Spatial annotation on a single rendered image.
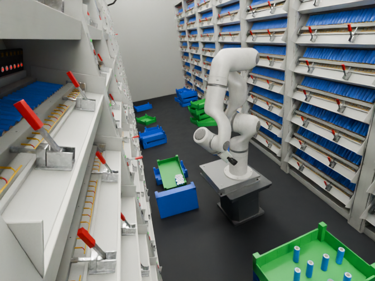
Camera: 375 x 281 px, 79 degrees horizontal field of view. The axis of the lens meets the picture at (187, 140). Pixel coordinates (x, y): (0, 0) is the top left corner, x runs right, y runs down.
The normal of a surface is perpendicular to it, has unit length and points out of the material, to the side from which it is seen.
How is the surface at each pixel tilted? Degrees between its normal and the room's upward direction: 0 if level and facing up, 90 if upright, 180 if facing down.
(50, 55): 90
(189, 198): 90
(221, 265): 0
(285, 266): 0
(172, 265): 0
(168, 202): 90
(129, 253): 20
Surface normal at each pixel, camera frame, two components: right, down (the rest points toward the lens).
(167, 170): 0.00, -0.61
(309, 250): -0.14, -0.89
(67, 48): 0.26, 0.39
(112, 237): 0.20, -0.92
